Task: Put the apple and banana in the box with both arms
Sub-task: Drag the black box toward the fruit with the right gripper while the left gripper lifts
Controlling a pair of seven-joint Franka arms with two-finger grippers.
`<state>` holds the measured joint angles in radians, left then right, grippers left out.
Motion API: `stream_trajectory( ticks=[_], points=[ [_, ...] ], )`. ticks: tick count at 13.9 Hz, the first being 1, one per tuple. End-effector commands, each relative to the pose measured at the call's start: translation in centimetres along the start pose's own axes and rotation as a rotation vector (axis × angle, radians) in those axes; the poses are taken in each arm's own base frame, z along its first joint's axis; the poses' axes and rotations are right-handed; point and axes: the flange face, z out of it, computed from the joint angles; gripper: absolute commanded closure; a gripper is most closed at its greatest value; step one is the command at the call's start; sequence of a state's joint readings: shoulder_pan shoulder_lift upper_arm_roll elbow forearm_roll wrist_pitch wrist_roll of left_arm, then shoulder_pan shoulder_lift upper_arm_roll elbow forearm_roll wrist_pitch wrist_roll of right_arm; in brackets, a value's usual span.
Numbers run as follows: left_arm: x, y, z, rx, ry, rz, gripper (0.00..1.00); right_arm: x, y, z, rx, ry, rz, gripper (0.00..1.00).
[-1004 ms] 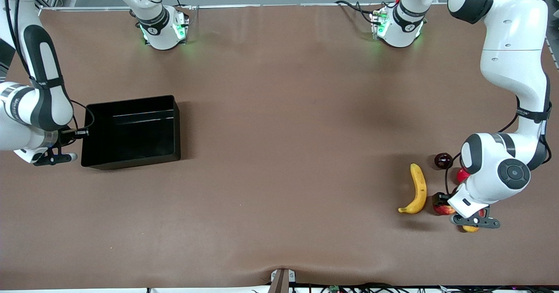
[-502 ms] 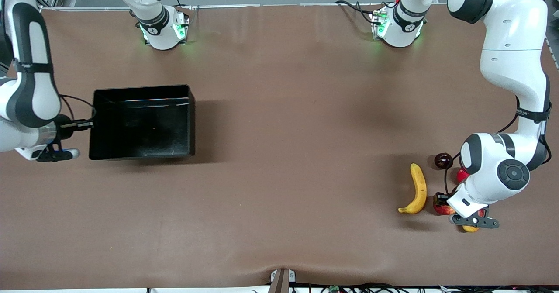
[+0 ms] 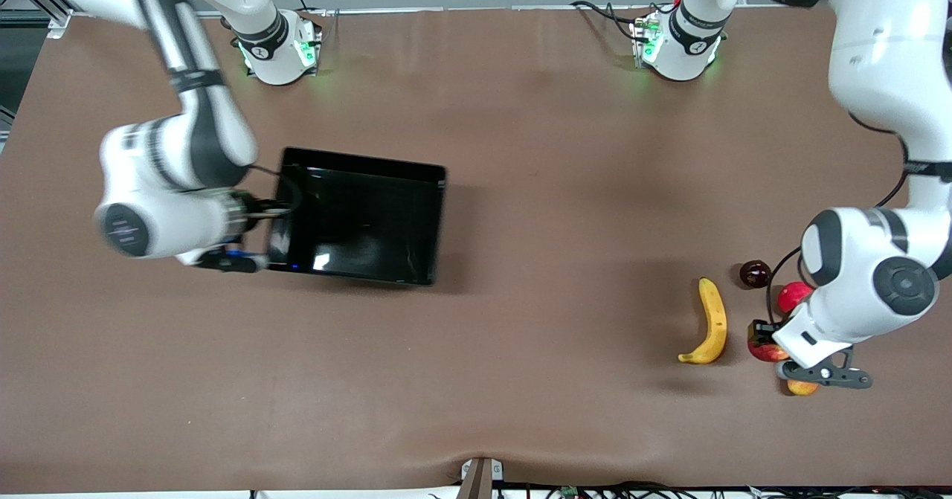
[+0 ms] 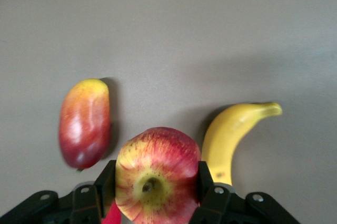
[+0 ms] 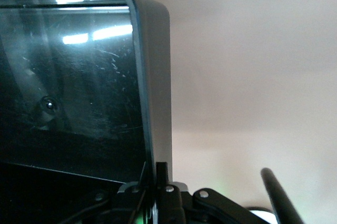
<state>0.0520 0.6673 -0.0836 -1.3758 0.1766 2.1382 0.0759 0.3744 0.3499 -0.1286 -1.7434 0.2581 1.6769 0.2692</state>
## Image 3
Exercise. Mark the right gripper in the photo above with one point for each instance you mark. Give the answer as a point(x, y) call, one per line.
point(258, 207)

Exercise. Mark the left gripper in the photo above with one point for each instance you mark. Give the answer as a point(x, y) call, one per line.
point(761, 331)

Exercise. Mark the red yellow apple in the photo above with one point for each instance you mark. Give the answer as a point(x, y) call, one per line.
point(766, 352)

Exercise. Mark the yellow banana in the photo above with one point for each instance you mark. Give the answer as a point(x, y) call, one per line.
point(714, 320)

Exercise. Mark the black plastic box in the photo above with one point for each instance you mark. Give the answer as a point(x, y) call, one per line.
point(357, 216)

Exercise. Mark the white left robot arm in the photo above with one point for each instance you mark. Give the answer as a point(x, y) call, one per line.
point(885, 60)

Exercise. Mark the red round apple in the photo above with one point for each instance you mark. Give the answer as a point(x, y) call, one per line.
point(792, 297)

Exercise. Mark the dark purple plum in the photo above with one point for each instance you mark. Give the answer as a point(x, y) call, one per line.
point(755, 274)

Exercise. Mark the red yellow mango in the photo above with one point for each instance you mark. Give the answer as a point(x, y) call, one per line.
point(802, 388)

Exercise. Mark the metal table clamp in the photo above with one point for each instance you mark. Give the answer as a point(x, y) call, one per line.
point(480, 480)

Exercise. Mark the aluminium table edge rail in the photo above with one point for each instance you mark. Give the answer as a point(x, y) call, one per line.
point(446, 10)

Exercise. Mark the aluminium frame struts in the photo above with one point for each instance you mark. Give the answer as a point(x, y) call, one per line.
point(59, 24)

